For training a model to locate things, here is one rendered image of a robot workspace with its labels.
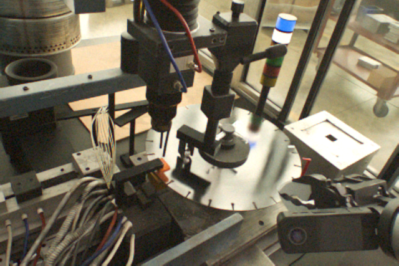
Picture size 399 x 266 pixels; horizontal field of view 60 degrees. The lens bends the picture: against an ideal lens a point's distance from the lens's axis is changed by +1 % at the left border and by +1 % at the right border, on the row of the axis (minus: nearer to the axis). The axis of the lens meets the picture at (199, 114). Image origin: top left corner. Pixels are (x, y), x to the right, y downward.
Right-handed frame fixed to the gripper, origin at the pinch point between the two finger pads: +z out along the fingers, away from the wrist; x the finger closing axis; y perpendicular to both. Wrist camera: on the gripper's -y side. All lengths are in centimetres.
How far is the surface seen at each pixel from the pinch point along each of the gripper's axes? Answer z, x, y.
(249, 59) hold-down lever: -2.9, 22.0, -5.7
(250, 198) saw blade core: 6.7, -2.2, -1.6
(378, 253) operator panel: -0.1, -16.6, 21.8
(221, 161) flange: 14.0, 3.7, -2.9
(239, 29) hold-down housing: -3.5, 26.2, -7.4
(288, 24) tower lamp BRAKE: 21.1, 32.0, 22.6
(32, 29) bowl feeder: 64, 40, -33
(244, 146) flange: 15.9, 5.4, 3.8
